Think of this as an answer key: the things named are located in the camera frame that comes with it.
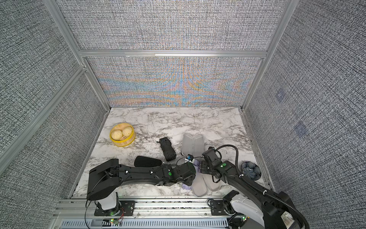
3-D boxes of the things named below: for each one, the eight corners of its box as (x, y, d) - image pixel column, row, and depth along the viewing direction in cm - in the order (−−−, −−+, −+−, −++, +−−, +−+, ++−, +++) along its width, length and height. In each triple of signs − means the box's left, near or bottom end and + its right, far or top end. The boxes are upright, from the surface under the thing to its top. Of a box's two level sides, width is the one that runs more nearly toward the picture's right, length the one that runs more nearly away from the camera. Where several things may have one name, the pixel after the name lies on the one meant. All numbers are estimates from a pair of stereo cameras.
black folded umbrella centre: (166, 162, 92) (166, 159, 88) (157, 143, 101) (157, 139, 97) (177, 157, 94) (177, 154, 90) (168, 139, 103) (167, 135, 99)
